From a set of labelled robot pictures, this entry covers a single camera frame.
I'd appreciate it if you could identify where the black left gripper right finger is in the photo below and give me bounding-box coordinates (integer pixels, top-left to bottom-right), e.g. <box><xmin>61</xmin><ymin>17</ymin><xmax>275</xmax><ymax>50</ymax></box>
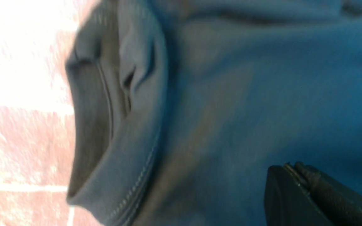
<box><xmin>283</xmin><ymin>162</ymin><xmax>362</xmax><ymax>226</ymax></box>

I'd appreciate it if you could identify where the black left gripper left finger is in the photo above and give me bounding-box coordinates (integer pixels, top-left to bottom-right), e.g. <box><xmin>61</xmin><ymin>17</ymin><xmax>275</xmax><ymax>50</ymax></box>
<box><xmin>263</xmin><ymin>165</ymin><xmax>329</xmax><ymax>226</ymax></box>

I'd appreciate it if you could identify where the gray long-sleeved shirt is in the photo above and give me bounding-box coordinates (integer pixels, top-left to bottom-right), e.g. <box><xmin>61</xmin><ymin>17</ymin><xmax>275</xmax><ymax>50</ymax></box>
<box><xmin>66</xmin><ymin>0</ymin><xmax>362</xmax><ymax>226</ymax></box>

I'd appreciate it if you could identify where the pink grid table mat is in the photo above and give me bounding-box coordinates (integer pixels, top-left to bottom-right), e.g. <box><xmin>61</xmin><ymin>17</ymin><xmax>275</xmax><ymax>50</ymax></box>
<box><xmin>0</xmin><ymin>0</ymin><xmax>99</xmax><ymax>226</ymax></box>

